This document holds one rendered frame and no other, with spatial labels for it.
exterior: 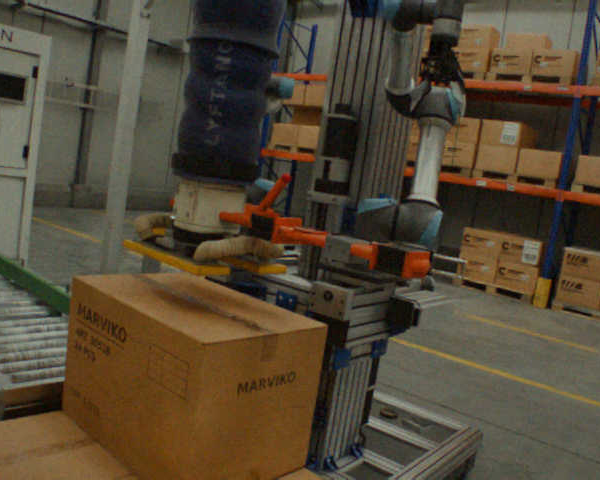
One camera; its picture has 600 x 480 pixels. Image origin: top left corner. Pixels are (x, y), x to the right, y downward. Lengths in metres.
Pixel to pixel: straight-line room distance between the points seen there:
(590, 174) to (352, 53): 6.48
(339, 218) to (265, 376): 0.82
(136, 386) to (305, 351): 0.42
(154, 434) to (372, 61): 1.42
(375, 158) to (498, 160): 6.71
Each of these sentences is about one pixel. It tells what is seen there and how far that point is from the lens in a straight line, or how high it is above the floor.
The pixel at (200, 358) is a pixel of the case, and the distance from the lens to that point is 1.25.
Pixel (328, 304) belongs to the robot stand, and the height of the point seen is 0.94.
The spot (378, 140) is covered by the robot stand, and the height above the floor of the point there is 1.46.
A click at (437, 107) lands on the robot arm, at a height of 1.59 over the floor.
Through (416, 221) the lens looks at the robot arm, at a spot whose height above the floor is 1.22.
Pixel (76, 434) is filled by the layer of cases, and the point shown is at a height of 0.54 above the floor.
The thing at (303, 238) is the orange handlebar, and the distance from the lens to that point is 1.25.
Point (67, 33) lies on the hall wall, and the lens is 11.86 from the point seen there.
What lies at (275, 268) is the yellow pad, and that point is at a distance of 1.50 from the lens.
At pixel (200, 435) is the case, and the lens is 1.33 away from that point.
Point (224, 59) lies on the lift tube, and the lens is 1.45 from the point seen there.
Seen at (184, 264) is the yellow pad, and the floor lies 1.07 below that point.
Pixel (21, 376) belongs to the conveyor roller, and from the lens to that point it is 2.08.
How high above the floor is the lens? 1.32
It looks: 7 degrees down
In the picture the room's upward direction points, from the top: 9 degrees clockwise
